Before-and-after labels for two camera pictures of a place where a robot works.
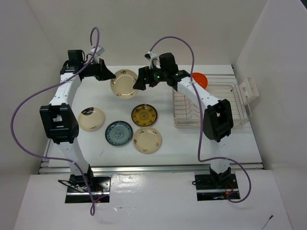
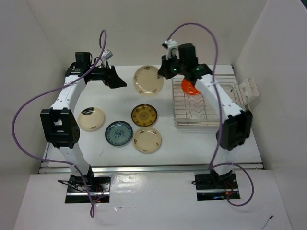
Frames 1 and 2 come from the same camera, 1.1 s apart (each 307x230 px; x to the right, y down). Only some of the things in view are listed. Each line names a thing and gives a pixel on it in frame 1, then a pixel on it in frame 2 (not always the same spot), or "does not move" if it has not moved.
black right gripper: [145, 73] -> [164, 70]
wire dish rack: [223, 86] does not move
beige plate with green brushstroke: [91, 119] does not move
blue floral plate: [119, 133] does not move
